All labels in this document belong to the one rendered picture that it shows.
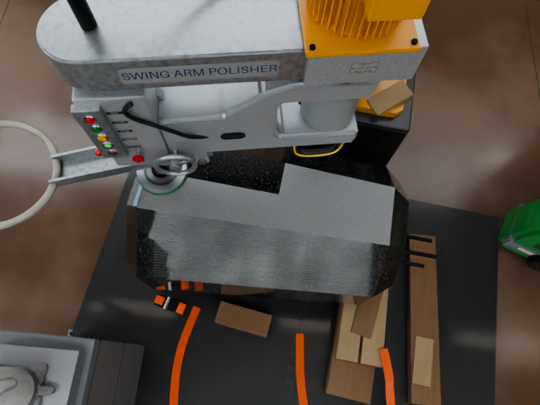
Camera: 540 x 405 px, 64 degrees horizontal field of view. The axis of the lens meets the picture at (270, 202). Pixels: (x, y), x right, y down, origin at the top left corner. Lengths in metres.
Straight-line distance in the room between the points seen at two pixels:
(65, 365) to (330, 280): 1.09
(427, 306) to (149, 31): 2.12
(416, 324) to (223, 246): 1.29
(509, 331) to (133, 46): 2.55
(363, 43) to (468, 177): 2.14
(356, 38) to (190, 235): 1.13
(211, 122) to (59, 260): 1.77
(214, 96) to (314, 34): 0.42
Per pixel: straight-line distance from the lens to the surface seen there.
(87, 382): 1.92
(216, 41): 1.13
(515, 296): 3.04
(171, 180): 1.88
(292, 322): 2.59
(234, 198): 1.84
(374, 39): 1.13
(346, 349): 2.44
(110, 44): 1.17
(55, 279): 2.90
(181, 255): 1.94
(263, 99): 1.28
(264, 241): 1.83
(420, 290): 2.70
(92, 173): 1.83
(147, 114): 1.32
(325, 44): 1.10
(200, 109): 1.37
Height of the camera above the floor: 2.59
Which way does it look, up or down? 70 degrees down
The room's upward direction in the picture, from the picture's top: 4 degrees clockwise
